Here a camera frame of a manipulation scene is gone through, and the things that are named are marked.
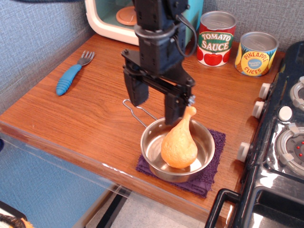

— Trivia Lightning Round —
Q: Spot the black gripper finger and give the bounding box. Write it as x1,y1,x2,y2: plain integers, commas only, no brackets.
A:
123,70,149,106
165,92,189,125

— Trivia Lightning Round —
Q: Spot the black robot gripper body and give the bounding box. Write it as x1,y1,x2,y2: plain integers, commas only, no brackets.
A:
122,22,195,102

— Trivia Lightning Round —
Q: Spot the orange toy chicken drumstick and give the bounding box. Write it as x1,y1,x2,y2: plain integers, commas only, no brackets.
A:
161,106,198,169

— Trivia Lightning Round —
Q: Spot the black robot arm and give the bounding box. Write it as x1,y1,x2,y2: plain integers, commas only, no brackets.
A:
122,0,197,125

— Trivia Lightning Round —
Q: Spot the teal toy microwave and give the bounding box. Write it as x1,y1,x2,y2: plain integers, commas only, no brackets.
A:
85,0,204,46

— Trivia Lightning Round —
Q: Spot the small steel saucepan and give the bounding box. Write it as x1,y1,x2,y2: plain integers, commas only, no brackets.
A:
122,98,216,183

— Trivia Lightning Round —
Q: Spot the tomato sauce can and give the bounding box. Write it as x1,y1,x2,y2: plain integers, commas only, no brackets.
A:
197,11,237,67

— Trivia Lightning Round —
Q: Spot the white stove knob front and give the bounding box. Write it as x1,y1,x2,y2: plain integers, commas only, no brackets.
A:
237,142,250,162

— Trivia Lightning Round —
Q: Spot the white stove knob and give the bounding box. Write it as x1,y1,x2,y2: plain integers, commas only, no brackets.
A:
252,101,265,119
259,83,271,100
237,142,250,162

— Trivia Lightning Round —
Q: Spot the white stove knob middle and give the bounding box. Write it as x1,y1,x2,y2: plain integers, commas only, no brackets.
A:
252,101,265,119

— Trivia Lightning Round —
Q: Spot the purple folded cloth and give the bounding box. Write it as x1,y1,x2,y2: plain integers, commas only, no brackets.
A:
135,129,227,199

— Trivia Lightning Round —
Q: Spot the white stove knob rear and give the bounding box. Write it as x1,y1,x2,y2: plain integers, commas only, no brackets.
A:
259,83,271,100

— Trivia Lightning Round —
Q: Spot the pineapple slices can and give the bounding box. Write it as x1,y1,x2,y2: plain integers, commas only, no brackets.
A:
235,31,279,77

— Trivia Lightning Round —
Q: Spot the black toy stove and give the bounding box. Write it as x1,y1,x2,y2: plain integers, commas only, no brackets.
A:
204,40,304,228

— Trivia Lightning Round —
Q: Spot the blue handled toy fork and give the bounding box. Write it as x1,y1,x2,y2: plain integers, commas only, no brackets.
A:
56,51,95,96

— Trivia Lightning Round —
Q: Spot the black oven door handle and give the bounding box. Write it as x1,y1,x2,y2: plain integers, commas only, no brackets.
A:
205,189,241,228

